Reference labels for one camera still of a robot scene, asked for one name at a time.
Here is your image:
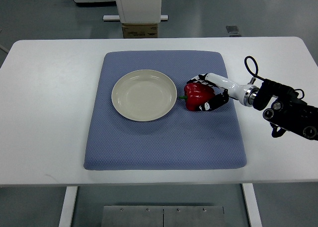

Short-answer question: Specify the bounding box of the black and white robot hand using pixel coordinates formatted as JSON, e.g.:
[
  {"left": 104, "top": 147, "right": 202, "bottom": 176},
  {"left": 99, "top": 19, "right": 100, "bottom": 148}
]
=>
[{"left": 186, "top": 73, "right": 258, "bottom": 111}]

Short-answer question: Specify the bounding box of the red bell pepper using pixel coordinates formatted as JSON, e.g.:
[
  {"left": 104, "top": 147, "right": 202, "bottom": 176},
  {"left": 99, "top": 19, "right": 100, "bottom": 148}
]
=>
[{"left": 179, "top": 83, "right": 216, "bottom": 111}]

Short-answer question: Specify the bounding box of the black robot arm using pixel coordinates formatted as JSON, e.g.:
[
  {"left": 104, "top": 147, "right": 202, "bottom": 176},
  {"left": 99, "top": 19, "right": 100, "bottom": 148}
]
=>
[{"left": 244, "top": 56, "right": 318, "bottom": 141}]

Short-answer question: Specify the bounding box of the small grey floor plate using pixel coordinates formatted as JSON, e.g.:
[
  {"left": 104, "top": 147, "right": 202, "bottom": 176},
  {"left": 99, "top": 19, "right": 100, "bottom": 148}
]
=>
[{"left": 226, "top": 25, "right": 242, "bottom": 37}]

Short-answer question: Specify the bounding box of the cream round plate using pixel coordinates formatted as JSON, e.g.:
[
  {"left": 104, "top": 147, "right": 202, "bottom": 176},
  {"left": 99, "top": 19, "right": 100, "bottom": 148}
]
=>
[{"left": 111, "top": 70, "right": 177, "bottom": 122}]

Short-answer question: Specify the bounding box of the metal floor plate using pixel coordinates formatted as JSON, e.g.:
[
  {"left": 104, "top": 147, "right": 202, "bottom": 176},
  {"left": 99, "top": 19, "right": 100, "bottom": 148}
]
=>
[{"left": 101, "top": 205, "right": 226, "bottom": 227}]

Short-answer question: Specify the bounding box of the blue textured mat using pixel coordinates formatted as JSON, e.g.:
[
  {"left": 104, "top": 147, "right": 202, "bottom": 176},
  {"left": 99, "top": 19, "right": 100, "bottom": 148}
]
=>
[{"left": 84, "top": 50, "right": 246, "bottom": 170}]

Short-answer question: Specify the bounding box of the right white table leg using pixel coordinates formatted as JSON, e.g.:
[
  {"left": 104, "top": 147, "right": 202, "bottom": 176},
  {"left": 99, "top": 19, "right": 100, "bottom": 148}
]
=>
[{"left": 241, "top": 183, "right": 262, "bottom": 227}]

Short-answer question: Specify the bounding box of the white table leg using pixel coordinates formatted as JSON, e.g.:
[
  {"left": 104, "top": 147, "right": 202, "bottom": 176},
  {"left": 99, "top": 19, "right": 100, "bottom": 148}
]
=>
[
  {"left": 241, "top": 183, "right": 262, "bottom": 227},
  {"left": 58, "top": 186, "right": 78, "bottom": 227}
]

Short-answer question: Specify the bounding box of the brown cardboard box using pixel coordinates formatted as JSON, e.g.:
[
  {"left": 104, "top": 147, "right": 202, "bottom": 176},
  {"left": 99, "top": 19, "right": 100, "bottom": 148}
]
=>
[{"left": 122, "top": 23, "right": 158, "bottom": 39}]

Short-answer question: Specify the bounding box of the white machine column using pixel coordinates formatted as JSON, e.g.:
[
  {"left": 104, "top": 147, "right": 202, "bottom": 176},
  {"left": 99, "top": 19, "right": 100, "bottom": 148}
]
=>
[{"left": 103, "top": 0, "right": 168, "bottom": 24}]

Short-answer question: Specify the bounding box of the left white table leg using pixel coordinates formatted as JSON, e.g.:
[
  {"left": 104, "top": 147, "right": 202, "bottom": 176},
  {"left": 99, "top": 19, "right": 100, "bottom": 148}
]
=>
[{"left": 58, "top": 186, "right": 78, "bottom": 227}]

